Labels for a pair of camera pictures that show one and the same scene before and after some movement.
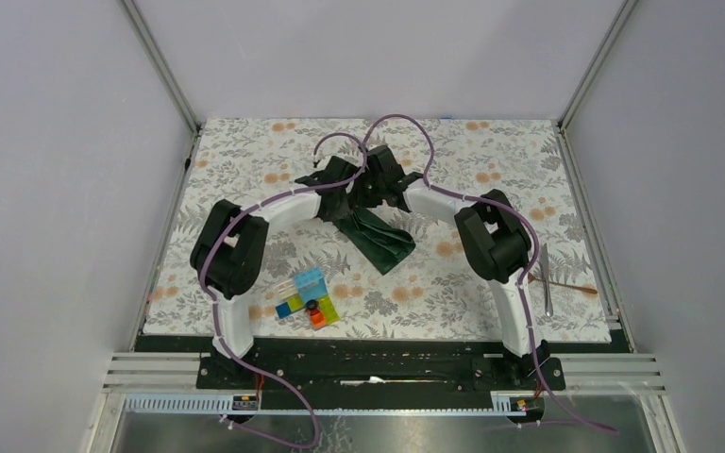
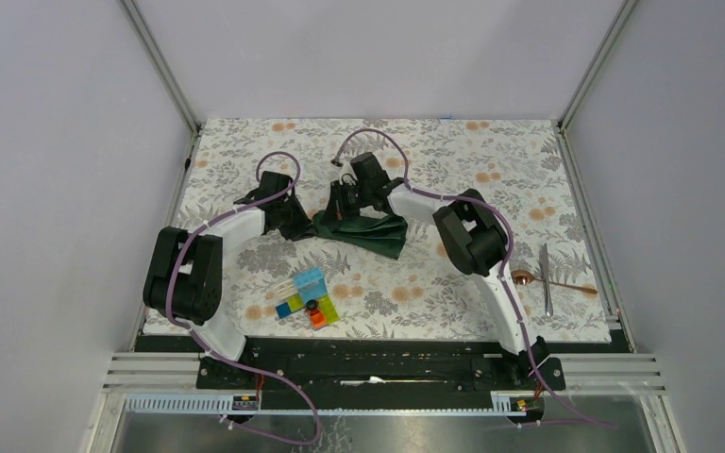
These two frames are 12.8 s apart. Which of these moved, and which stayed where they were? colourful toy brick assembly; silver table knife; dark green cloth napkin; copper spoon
Moved: dark green cloth napkin
Stayed: copper spoon; silver table knife; colourful toy brick assembly
